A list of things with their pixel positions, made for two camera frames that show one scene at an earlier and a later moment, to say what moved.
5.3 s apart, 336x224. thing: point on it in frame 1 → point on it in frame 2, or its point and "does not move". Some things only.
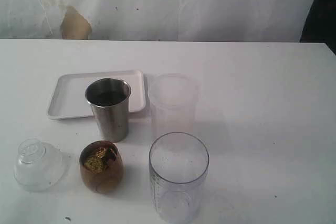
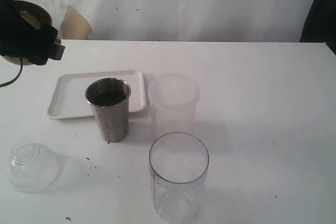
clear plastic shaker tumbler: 178,163 does not move
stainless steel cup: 109,99 does not move
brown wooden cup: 101,167 → 37,14
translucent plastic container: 173,98 does not move
